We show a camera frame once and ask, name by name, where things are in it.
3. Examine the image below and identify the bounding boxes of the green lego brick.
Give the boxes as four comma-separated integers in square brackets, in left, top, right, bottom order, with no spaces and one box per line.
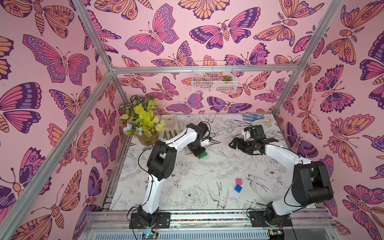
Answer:
[199,152,208,160]

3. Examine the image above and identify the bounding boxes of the blue lego brick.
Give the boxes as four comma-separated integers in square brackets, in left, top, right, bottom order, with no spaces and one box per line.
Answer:
[234,185,243,193]

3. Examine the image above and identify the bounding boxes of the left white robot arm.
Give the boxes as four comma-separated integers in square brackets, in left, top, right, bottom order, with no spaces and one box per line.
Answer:
[138,122,211,216]

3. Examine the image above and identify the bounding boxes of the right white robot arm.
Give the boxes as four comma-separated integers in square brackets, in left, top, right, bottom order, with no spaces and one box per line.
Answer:
[229,125,334,217]

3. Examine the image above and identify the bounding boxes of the blue white glove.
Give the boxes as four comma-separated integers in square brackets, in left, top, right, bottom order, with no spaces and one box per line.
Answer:
[242,113,271,123]

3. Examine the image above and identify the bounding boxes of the white green garden glove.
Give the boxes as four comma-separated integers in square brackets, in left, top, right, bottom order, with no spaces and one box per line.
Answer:
[161,115,180,140]

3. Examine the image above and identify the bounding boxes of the glass vase with flowers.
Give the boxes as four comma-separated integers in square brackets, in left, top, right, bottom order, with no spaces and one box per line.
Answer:
[119,95,165,146]

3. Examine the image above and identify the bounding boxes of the small green succulent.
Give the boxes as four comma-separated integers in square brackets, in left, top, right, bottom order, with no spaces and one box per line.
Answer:
[223,76,233,82]

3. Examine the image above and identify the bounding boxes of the white wire basket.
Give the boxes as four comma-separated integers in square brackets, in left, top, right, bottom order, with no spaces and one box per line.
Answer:
[191,65,238,94]

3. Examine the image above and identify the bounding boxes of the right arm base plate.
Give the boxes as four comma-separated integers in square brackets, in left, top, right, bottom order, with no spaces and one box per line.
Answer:
[248,211,293,227]

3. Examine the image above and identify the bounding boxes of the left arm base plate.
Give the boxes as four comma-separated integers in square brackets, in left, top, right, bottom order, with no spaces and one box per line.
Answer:
[129,212,171,229]

